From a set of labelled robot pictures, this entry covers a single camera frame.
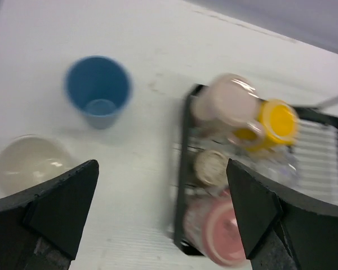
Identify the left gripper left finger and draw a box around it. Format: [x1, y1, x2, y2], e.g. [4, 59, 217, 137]
[0, 160, 99, 269]

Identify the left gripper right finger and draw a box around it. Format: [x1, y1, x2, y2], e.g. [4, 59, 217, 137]
[226, 160, 338, 269]

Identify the clear glass cup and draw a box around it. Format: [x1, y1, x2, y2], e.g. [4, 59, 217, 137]
[237, 146, 300, 190]

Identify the white faceted mug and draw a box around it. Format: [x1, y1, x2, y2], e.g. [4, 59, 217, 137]
[0, 134, 78, 195]

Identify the pink floral mug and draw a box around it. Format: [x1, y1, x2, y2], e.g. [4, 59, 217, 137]
[183, 189, 248, 268]

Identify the speckled small ceramic cup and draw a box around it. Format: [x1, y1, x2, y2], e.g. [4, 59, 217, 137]
[193, 150, 229, 187]

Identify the tall beige pink mug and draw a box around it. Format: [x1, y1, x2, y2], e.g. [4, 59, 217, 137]
[190, 74, 263, 136]

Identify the blue plastic cup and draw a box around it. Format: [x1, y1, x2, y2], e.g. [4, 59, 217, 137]
[65, 56, 132, 129]

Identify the yellow mug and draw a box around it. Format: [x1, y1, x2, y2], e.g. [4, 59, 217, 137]
[228, 99, 299, 153]

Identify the black wire dish rack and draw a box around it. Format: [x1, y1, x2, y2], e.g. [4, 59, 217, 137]
[172, 84, 338, 256]

